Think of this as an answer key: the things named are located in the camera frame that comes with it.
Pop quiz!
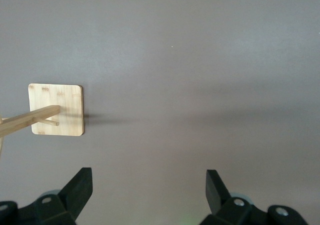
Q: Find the wooden cup rack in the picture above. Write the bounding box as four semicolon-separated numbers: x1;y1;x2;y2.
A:
0;83;86;161

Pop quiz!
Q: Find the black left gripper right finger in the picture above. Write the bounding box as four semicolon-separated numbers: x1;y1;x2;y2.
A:
199;169;308;225

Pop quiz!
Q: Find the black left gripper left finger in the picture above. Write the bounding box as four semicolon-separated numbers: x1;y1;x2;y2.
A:
0;167;94;225

